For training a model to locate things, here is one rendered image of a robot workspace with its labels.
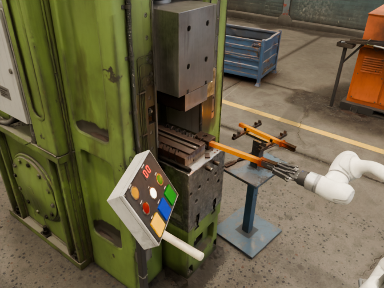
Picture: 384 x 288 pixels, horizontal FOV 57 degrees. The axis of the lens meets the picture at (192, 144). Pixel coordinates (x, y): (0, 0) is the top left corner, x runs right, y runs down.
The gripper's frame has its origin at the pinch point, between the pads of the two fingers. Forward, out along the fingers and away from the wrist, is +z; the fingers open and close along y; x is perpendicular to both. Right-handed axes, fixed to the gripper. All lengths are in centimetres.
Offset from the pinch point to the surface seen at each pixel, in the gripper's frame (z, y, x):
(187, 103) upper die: 44, -10, 24
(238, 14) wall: 447, 746, -100
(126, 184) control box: 31, -67, 13
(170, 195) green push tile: 27, -44, -6
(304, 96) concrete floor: 96, 344, -107
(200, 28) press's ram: 45, -1, 60
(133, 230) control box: 24, -72, -4
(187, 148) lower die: 48.3, -4.0, -7.9
